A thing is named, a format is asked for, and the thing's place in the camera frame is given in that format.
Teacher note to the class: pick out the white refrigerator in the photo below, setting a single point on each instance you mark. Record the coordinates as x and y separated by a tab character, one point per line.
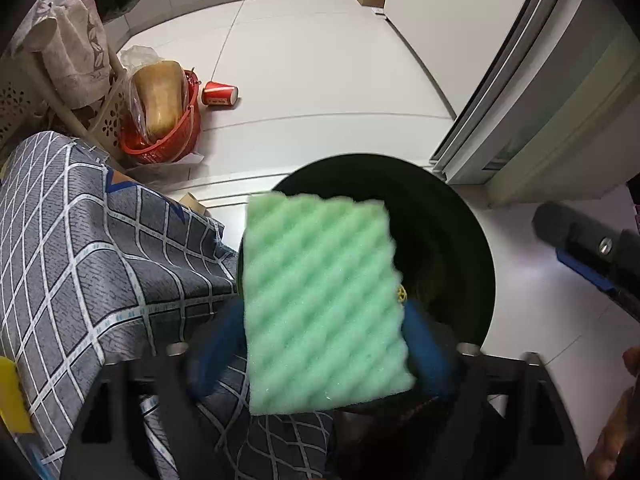
450	25

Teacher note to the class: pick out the person's right hand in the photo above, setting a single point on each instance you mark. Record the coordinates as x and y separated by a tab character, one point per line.
615	440

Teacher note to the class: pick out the red plastic basket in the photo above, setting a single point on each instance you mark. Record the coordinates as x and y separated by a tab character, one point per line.
165	145

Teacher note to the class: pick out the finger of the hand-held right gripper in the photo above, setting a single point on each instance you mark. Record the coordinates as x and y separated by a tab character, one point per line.
575	230

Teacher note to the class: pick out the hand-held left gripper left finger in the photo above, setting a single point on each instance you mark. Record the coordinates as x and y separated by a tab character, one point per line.
215	355

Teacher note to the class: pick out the red paper cup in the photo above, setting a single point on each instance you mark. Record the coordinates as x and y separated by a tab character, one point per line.
219	94

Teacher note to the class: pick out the yellow sponge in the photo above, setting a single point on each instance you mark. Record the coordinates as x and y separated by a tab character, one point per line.
14	395

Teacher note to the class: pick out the sliding door frame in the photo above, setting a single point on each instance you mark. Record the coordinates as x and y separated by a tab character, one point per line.
550	85

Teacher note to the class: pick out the beige patterned towel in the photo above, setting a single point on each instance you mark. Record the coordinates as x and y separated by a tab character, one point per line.
75	55

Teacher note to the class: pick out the tan squash in plastic bag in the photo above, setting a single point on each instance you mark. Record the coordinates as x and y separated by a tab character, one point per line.
157	95

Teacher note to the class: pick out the black trash bin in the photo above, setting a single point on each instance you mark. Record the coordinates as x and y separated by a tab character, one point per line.
440	240

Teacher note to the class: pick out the brown cardboard piece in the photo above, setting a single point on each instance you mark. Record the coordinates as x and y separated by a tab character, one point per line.
196	204

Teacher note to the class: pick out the green foam sponge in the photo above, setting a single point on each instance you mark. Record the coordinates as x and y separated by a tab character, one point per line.
325	305

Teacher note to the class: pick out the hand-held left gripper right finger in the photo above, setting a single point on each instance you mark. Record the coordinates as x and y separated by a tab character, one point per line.
430	350

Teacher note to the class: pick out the beige plastic storage trolley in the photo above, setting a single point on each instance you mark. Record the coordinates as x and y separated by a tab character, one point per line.
30	105

